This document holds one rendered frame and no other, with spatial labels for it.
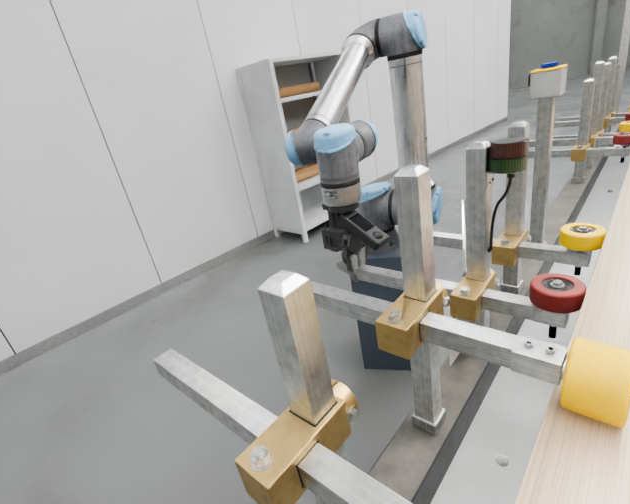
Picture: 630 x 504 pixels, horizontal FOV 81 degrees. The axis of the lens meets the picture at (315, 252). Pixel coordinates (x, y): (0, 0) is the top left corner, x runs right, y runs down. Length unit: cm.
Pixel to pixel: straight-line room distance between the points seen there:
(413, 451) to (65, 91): 278
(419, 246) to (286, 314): 25
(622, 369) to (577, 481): 12
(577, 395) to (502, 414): 42
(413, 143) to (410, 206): 92
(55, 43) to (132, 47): 46
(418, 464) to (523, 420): 27
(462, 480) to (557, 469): 33
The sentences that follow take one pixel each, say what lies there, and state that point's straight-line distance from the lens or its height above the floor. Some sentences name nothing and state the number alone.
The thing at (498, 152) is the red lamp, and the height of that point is 113.
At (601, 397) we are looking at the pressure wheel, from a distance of 48.
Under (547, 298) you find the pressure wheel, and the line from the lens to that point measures 72.
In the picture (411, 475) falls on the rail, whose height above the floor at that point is 70.
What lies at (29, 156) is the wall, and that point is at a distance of 290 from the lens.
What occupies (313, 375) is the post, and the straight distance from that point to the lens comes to 38.
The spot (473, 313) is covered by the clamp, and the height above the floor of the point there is 84.
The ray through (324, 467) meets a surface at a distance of 39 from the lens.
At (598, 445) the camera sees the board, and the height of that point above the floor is 90.
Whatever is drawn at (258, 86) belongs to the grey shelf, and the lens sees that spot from 333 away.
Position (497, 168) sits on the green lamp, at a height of 110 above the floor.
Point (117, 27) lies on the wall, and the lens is 317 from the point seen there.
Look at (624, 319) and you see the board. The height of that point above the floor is 90.
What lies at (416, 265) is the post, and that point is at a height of 103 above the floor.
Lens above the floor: 128
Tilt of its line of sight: 24 degrees down
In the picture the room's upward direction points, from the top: 11 degrees counter-clockwise
